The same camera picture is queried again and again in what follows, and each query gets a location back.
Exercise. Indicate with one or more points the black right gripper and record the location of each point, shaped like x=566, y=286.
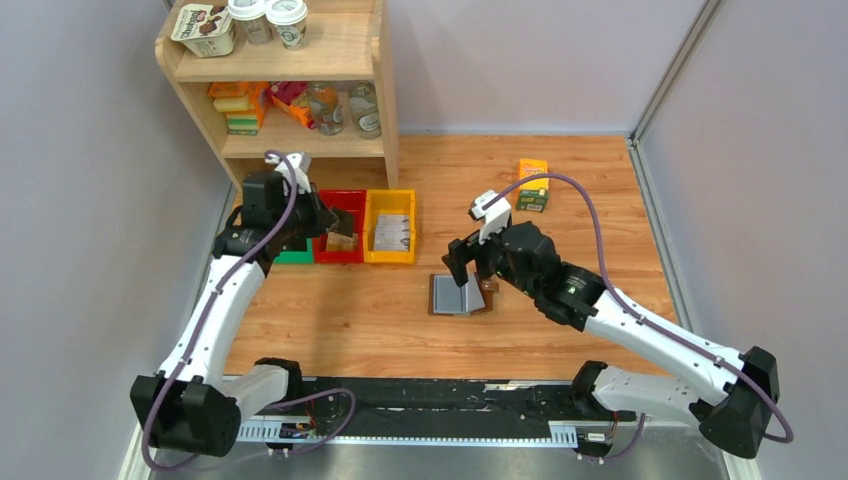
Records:
x=459, y=254

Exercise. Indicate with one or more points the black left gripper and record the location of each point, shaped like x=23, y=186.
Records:
x=322, y=220

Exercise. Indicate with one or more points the dark credit card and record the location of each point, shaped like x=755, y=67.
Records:
x=345, y=222

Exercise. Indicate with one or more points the brown leather card holder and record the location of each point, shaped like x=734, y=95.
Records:
x=447, y=299

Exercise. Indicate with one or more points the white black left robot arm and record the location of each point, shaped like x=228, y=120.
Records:
x=212, y=331

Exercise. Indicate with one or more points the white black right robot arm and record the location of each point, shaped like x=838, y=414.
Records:
x=662, y=351

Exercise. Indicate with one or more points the tan card in red bin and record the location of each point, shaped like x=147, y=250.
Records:
x=337, y=242

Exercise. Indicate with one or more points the white cards in yellow bin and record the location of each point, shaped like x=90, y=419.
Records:
x=392, y=233

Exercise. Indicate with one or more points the red plastic bin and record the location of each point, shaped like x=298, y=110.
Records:
x=350, y=200

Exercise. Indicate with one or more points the green plastic bin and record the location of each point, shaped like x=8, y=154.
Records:
x=297, y=246

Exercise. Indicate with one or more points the yellow plastic bin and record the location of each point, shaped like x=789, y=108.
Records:
x=387, y=201

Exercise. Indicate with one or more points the orange green carton box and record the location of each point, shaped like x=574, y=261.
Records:
x=532, y=196

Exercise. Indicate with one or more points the left glass jar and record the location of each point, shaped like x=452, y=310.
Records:
x=325, y=107

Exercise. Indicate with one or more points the glass jar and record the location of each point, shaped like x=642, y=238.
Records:
x=325, y=107
x=362, y=97

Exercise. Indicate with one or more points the wooden shelf unit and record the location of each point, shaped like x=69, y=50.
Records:
x=348, y=42

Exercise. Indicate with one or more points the right glass jar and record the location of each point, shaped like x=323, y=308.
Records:
x=362, y=97

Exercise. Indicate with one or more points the orange pink snack bag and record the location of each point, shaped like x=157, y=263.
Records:
x=292, y=98

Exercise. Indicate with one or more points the stack of sponges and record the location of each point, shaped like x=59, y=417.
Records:
x=243, y=103

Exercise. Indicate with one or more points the right white lidded cup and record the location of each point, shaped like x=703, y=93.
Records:
x=288, y=17

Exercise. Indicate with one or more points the white lidded cup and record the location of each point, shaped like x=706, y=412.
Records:
x=288, y=17
x=249, y=16

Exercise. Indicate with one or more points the left white lidded cup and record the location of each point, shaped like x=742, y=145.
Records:
x=249, y=16

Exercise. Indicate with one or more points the yoghurt tub with chocolate label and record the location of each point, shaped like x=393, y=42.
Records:
x=205, y=30

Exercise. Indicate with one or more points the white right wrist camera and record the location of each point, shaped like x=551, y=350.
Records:
x=493, y=210

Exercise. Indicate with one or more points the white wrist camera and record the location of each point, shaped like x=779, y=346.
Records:
x=294, y=167
x=493, y=210

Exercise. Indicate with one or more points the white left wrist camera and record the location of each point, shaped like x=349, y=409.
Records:
x=294, y=167

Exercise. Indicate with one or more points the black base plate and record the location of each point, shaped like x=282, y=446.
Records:
x=446, y=408

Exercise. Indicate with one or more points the aluminium frame rail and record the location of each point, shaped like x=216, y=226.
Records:
x=276, y=406

